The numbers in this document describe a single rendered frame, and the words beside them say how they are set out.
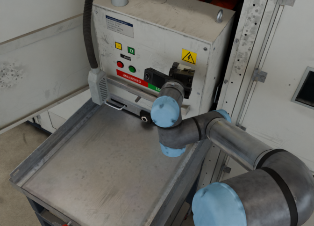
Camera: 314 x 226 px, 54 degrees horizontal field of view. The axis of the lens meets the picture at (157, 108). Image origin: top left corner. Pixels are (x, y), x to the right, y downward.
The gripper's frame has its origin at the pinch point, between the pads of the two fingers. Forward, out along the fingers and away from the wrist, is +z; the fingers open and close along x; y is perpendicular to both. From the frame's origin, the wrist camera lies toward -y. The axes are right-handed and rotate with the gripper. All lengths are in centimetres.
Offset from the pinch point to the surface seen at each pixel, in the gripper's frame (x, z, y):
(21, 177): -48, -26, -53
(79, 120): -39, 8, -43
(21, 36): 2, -2, -61
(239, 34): 13.0, 7.2, 19.7
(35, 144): -109, 62, -107
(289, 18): 22.8, -1.8, 32.7
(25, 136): -108, 66, -118
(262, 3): 25.5, 2.2, 23.9
